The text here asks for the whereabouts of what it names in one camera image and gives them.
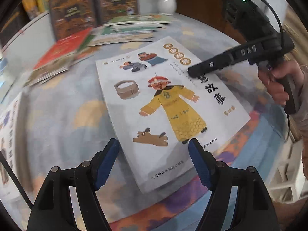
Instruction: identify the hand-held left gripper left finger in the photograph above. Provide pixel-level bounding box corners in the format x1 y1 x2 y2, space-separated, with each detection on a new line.
26 138 121 231

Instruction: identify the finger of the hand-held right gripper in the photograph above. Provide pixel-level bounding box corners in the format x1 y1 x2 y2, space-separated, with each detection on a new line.
187 50 241 79

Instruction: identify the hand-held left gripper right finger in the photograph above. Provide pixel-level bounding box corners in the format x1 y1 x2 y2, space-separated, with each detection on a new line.
188 138 281 231

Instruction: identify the white book yellow-robed figure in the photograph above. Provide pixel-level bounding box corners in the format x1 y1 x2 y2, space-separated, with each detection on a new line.
96 36 252 193

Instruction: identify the row of shelf books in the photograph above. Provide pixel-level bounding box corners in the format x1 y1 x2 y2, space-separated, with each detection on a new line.
0 0 97 46

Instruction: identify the person's right hand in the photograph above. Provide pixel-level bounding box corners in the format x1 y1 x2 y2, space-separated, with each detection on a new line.
257 61 306 105

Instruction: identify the fan-print table mat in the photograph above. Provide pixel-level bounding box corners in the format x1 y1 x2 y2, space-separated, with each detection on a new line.
0 12 289 224

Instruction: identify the white ribbed vase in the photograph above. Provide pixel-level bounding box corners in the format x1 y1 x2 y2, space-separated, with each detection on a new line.
157 0 177 15

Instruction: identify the white side rack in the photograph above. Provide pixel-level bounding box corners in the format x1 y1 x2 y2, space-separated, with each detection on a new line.
272 135 308 203

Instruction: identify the dark ornate encyclopedia book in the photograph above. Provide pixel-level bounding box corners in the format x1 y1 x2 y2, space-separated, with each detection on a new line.
48 0 98 41
95 0 140 26

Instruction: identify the red cover book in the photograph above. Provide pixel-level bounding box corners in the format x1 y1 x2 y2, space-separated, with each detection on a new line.
32 28 94 71

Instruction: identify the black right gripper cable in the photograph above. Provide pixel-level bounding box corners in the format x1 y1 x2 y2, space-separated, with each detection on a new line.
244 0 291 142

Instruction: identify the thin black left gripper cable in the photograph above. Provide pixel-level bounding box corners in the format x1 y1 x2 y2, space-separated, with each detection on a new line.
0 153 33 210

